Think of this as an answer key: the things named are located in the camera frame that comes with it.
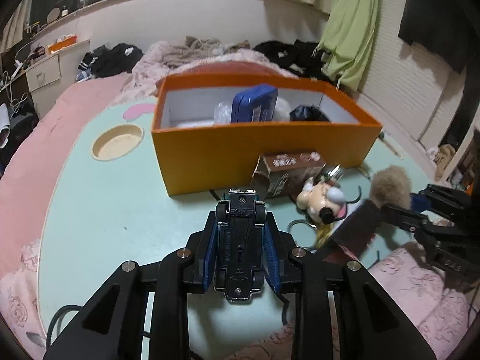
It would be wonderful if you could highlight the silver key ring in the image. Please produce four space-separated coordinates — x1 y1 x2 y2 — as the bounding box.
287 219 319 250

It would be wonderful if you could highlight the black hanging garment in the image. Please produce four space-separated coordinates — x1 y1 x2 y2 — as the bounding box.
397 0 474 76

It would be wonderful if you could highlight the blue metal tin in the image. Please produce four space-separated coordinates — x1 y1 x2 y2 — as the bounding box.
230 84 279 124

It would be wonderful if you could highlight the clear plastic bag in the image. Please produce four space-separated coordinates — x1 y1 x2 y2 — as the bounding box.
214 101 233 124

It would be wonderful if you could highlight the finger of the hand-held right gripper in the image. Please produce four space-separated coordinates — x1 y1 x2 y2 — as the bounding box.
378 203 431 232
410 184 472 211

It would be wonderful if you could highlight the small orange box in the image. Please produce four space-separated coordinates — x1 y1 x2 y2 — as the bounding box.
47 34 78 54

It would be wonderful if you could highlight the black striped clothes pile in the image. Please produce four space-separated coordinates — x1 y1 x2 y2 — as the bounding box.
77 43 145 79

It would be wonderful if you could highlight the white cable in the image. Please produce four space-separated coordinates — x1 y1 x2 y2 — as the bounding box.
7 67 28 118

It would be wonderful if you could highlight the white rolled mat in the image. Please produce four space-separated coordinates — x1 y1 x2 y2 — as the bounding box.
0 105 12 147

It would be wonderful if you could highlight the mint green cartoon desktop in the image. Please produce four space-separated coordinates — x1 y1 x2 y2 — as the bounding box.
37 95 443 357

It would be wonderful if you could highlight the white fur pompom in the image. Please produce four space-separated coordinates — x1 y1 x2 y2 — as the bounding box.
275 97 297 122

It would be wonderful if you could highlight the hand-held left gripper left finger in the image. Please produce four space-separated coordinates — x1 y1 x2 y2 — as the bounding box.
43 210 220 360

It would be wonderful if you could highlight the silver metal clasp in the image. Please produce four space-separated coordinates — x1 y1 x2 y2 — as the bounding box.
322 164 344 181

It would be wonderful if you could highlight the orange cardboard box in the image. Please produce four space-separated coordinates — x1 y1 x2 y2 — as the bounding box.
151 72 384 197

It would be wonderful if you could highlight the black leather pouch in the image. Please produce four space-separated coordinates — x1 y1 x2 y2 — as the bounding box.
289 104 331 122

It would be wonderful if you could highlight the pink fluffy blanket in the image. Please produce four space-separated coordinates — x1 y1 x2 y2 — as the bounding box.
122 41 271 91

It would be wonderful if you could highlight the beige knitted scarf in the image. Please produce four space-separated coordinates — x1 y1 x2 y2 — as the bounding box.
184 35 252 55

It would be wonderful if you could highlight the white louvered closet door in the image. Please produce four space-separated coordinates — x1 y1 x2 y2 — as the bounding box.
360 0 469 147

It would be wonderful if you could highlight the light green hanging garment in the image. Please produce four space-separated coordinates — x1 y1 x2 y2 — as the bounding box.
320 0 387 92

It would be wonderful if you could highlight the white drawer cabinet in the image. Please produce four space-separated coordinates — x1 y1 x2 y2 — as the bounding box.
24 39 92 92

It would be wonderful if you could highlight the small brown carton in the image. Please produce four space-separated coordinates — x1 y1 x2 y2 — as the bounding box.
250 151 326 199

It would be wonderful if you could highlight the green toy car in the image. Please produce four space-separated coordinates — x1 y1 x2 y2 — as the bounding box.
213 188 268 302

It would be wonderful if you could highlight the black clothing heap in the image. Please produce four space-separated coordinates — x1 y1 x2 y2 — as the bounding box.
253 39 331 76

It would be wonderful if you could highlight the pink bed sheet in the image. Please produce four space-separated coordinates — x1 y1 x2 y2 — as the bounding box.
0 73 158 282

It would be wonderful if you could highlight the beige plush toy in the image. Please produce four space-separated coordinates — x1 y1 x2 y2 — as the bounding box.
435 144 456 181

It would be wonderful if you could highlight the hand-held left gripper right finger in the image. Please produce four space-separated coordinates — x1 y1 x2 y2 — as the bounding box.
262 210 437 360

